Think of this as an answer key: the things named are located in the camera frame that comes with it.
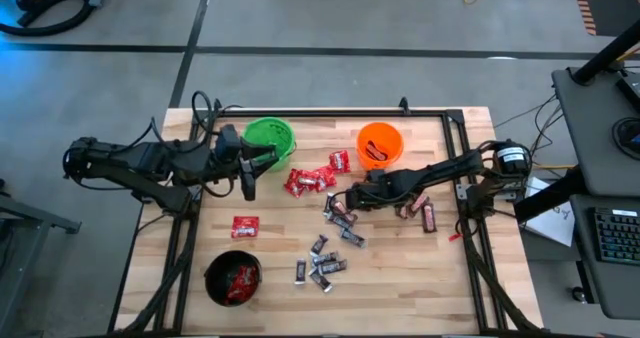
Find orange jack-o'-lantern bucket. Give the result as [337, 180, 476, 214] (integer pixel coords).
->
[355, 121, 405, 172]

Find grey desk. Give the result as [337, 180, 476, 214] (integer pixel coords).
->
[551, 66, 640, 198]
[569, 193, 640, 320]

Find dark candy packets right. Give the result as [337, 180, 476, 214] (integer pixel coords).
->
[408, 192, 430, 218]

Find black round desk item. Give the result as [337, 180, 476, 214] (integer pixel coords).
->
[612, 116, 640, 160]

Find white paper sheet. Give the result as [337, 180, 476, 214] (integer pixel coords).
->
[519, 176, 577, 248]

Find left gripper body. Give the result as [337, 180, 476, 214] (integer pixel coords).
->
[212, 124, 246, 179]

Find black keyboard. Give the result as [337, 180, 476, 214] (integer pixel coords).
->
[592, 206, 640, 267]

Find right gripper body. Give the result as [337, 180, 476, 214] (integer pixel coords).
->
[357, 170, 402, 210]

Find black desk leg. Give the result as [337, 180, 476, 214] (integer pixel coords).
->
[513, 165, 589, 224]

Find black aluminium table frame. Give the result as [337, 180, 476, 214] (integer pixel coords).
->
[107, 97, 551, 338]

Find green plastic bucket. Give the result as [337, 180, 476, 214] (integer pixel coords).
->
[242, 116, 297, 173]

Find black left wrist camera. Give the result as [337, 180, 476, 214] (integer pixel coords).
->
[238, 160, 258, 203]

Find black pole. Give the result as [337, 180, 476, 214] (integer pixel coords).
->
[572, 20, 640, 85]

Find grey metal stand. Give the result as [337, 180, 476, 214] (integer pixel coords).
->
[0, 177, 84, 338]

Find black floor mat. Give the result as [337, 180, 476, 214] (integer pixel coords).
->
[579, 0, 640, 37]

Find black round bucket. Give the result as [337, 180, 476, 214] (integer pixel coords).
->
[203, 250, 264, 308]

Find black vacuum hose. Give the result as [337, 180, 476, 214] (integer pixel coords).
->
[0, 0, 96, 38]

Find silver metal bracket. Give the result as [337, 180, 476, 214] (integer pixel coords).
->
[454, 180, 476, 202]

